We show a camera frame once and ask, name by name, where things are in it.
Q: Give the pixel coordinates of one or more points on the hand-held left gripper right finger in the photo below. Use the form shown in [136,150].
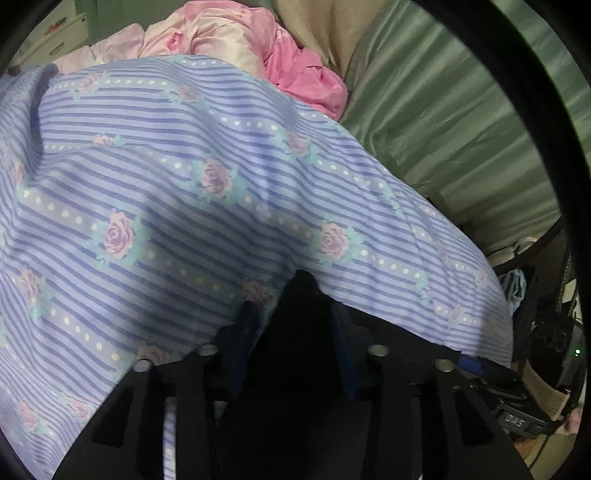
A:
[344,355]

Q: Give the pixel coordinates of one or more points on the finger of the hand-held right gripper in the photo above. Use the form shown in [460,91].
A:
[468,363]

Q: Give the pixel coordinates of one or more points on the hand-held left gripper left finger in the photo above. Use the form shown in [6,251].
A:
[247,332]

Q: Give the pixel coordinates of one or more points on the black pants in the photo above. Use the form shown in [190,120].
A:
[300,392]

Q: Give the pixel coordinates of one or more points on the black phone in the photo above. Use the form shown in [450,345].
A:
[551,334]

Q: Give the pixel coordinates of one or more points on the light blue cloth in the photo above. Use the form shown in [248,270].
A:
[515,286]

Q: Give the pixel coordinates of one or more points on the striped floral duvet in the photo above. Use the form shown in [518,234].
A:
[184,161]

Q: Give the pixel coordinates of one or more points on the green curtain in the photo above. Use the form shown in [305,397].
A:
[438,115]

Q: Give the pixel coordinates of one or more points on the pink cloth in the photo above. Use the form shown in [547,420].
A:
[300,69]

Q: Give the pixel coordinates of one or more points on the beige curtain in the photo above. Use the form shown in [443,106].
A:
[332,32]

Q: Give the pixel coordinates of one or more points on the white nightstand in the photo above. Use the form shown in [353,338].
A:
[55,41]

